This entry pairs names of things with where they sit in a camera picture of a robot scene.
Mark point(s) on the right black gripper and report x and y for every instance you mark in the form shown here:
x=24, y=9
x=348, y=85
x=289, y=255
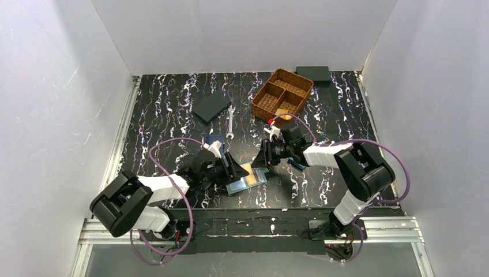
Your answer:
x=270, y=153

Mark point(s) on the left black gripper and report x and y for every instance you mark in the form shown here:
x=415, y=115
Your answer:
x=227, y=168

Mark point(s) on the green card holder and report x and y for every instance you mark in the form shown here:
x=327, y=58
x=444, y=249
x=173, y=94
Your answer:
x=239, y=185

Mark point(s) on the brown credit card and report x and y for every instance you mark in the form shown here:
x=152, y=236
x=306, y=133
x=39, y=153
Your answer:
x=283, y=113

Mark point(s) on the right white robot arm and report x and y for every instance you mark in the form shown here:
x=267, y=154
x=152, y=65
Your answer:
x=365, y=172

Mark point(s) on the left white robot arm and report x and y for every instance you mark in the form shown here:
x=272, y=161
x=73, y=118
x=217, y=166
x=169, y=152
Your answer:
x=173, y=186

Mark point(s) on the navy blue card holder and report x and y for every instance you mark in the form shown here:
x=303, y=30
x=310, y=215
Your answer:
x=211, y=138

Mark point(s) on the silver open-end wrench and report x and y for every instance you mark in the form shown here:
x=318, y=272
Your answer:
x=230, y=134

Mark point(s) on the black flat square pad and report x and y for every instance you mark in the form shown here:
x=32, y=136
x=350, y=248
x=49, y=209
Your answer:
x=211, y=107

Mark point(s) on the brown woven divided basket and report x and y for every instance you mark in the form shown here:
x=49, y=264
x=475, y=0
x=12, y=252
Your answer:
x=284, y=90

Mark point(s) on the black rectangular box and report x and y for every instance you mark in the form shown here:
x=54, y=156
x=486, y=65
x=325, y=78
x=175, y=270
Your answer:
x=317, y=74

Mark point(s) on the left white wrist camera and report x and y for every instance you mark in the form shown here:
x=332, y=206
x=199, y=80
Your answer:
x=214, y=148

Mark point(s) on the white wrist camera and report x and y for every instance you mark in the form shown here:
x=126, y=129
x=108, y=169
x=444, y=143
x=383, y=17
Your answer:
x=214, y=148
x=272, y=131

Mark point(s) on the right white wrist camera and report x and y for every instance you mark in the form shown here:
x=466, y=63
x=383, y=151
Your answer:
x=272, y=131

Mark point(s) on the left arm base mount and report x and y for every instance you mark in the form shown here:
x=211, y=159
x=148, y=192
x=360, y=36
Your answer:
x=174, y=231

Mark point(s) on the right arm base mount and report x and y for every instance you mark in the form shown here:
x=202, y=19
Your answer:
x=348, y=241

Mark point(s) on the aluminium frame rail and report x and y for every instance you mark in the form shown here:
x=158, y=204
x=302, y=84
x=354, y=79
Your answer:
x=121, y=203

